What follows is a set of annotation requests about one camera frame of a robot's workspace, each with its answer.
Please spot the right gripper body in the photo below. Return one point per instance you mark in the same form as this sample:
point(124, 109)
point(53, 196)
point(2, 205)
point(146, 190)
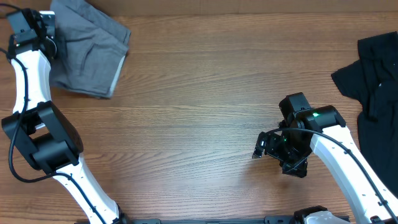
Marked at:
point(267, 144)

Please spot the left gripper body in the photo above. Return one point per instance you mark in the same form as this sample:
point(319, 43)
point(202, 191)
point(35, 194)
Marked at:
point(53, 44)

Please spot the grey shorts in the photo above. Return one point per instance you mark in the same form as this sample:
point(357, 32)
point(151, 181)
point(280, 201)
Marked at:
point(91, 48)

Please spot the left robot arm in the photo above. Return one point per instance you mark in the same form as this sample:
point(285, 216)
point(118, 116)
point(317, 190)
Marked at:
point(43, 143)

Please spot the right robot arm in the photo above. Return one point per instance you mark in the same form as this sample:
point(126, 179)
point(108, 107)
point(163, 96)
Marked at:
point(323, 132)

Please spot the black shirt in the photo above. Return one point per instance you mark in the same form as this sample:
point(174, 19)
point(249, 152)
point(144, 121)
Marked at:
point(372, 80)

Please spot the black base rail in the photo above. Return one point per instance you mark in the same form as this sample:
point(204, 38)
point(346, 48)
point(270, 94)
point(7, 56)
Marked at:
point(277, 219)

